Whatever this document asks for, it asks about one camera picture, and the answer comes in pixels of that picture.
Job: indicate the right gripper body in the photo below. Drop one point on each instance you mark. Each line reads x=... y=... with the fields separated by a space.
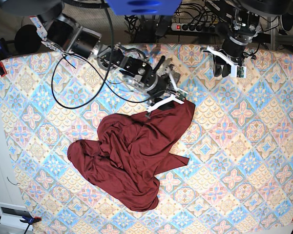
x=138 y=74

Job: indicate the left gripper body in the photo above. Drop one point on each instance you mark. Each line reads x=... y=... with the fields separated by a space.
x=224 y=58

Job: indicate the dark red t-shirt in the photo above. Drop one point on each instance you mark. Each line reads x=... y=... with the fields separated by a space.
x=131 y=151

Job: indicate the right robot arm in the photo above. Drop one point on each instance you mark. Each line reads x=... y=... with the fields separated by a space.
x=62 y=33

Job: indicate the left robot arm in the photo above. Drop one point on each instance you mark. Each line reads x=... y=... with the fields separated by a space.
x=239 y=24

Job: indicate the white power strip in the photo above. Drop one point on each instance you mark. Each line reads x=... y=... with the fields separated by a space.
x=194 y=28

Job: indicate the black round object top right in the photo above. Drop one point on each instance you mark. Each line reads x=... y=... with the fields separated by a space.
x=286 y=21

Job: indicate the patterned tablecloth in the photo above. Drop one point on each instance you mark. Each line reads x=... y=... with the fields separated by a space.
x=239 y=178

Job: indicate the black round stool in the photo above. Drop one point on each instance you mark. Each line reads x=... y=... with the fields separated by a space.
x=27 y=40

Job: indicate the blue orange clamp lower left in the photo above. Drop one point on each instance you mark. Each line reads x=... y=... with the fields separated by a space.
x=27 y=220

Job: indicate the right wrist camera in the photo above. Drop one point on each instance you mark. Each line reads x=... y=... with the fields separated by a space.
x=181 y=95

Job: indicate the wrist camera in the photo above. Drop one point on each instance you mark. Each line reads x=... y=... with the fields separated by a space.
x=181 y=95
x=241 y=71

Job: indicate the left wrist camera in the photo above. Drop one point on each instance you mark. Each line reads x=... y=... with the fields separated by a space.
x=241 y=71

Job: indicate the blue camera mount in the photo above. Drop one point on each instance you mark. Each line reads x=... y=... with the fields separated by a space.
x=144 y=7

